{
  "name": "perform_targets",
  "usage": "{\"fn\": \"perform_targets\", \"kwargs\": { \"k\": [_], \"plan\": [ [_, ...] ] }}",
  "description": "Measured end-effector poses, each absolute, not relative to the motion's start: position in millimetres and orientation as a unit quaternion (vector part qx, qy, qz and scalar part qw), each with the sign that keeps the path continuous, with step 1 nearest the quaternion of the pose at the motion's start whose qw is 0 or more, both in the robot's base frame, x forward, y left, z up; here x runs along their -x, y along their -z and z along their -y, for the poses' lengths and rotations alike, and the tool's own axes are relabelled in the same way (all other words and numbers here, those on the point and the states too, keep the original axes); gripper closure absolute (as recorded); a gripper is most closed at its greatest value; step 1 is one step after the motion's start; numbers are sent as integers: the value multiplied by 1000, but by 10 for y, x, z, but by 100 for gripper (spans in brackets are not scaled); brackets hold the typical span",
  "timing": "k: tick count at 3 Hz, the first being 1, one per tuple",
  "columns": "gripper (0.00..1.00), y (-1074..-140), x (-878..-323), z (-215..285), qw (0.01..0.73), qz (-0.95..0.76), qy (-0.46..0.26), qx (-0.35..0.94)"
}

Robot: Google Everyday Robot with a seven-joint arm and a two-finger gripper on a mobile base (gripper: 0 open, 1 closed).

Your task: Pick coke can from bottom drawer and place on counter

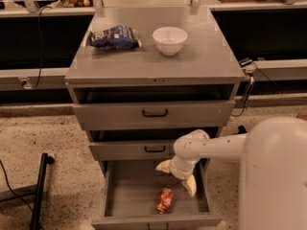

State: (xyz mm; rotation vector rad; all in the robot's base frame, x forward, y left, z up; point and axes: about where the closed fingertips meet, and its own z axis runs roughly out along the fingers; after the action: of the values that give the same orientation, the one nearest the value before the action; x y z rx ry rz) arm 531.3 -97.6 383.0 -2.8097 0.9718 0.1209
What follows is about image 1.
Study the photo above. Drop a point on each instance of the blue chip bag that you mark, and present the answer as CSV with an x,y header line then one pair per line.
x,y
116,38

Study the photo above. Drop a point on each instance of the black power adapter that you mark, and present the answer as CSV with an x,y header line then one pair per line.
x,y
245,62

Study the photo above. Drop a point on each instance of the black stand leg left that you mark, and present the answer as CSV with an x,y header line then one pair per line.
x,y
46,160

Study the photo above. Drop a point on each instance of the grey bottom drawer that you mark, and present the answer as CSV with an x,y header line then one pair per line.
x,y
131,192

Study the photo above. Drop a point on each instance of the grey drawer cabinet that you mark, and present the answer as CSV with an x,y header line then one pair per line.
x,y
205,69

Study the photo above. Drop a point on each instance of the black stand leg right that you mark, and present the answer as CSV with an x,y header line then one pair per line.
x,y
241,130

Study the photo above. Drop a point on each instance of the grey drawer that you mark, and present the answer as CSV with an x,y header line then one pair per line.
x,y
116,116
131,192
135,143

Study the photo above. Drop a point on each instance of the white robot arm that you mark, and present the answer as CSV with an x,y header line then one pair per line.
x,y
273,170

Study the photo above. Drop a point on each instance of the grey middle drawer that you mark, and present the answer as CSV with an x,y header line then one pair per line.
x,y
135,143

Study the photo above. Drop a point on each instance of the black stand leg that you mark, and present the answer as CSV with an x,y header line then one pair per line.
x,y
46,160
241,130

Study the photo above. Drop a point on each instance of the grey top drawer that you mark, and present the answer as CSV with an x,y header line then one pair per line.
x,y
116,116

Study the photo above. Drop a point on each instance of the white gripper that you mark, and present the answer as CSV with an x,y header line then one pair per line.
x,y
177,172

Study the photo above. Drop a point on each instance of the white bowl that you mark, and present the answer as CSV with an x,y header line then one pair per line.
x,y
169,40

